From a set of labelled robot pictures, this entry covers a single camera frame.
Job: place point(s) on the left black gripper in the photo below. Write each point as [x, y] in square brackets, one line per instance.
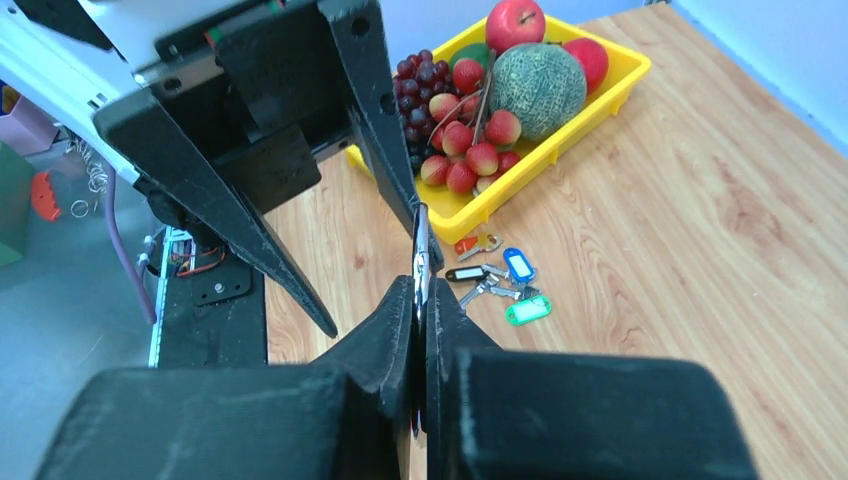
[233, 118]

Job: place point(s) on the green lime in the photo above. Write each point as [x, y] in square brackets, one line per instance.
[478, 52]

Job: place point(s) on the red apple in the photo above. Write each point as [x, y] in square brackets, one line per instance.
[593, 59]
[514, 22]

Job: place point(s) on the red cherry cluster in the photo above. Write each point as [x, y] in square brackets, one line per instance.
[475, 142]

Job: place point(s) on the removed keys with tags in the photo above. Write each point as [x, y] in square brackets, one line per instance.
[513, 280]

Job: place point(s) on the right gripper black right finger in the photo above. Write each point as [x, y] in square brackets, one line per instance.
[494, 413]

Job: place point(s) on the green netted melon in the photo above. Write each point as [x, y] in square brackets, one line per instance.
[542, 84]

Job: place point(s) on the purple grape bunch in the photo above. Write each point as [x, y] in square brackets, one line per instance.
[418, 78]

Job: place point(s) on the yellow plastic tray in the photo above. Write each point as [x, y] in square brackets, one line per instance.
[453, 217]

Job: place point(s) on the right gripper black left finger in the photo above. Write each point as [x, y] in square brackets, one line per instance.
[344, 415]

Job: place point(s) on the silver keyring with keys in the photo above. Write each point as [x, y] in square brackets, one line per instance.
[421, 276]

